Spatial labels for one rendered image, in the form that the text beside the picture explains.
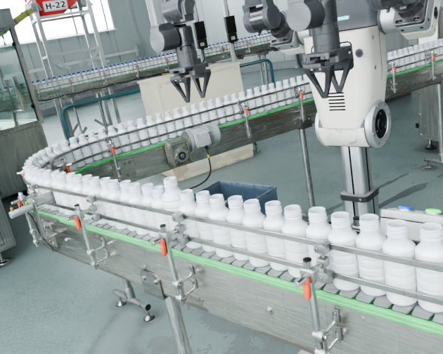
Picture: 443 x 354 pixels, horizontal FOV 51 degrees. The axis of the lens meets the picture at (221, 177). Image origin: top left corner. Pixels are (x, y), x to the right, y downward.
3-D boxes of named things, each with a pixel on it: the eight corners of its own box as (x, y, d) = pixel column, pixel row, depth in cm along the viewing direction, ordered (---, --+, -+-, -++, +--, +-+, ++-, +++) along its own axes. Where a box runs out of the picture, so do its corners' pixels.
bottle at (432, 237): (413, 309, 87) (408, 231, 82) (424, 293, 91) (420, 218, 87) (447, 318, 83) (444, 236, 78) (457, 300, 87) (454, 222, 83)
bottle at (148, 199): (172, 232, 144) (160, 182, 139) (155, 239, 141) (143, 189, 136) (163, 228, 149) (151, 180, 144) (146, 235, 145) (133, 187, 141)
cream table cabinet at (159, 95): (231, 149, 636) (215, 63, 601) (255, 156, 582) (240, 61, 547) (158, 173, 590) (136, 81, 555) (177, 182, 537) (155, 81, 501)
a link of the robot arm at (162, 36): (191, -2, 125) (170, 5, 131) (159, 1, 117) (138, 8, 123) (201, 43, 128) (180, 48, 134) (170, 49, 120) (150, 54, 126)
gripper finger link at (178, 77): (174, 105, 133) (167, 71, 130) (191, 99, 138) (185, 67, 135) (190, 104, 128) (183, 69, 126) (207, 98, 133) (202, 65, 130)
